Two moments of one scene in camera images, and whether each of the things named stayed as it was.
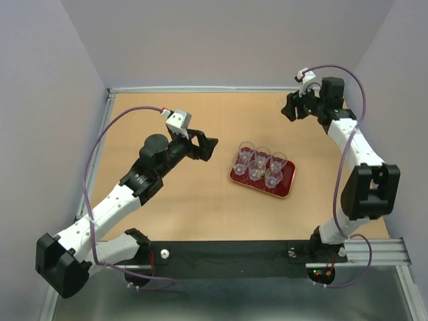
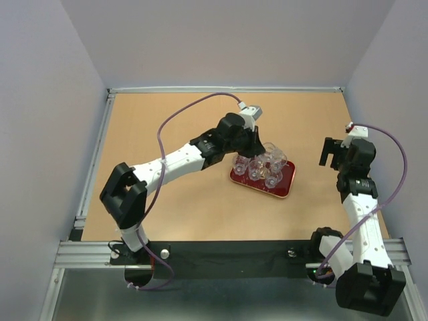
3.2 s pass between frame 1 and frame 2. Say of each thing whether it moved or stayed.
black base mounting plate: stayed
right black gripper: moved
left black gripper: moved
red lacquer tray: stayed
